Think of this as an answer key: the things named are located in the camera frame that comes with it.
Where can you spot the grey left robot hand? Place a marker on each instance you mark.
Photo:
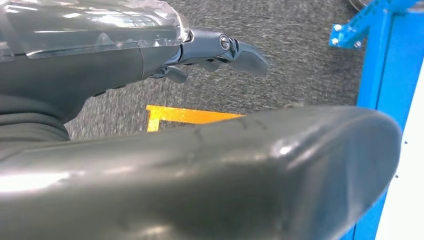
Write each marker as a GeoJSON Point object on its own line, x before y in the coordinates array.
{"type": "Point", "coordinates": [198, 182]}

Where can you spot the blue metal shelf rack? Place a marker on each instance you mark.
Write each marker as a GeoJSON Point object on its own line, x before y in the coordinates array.
{"type": "Point", "coordinates": [374, 82]}

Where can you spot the yellow floor tape square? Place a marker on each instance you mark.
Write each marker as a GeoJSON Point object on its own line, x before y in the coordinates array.
{"type": "Point", "coordinates": [185, 116]}

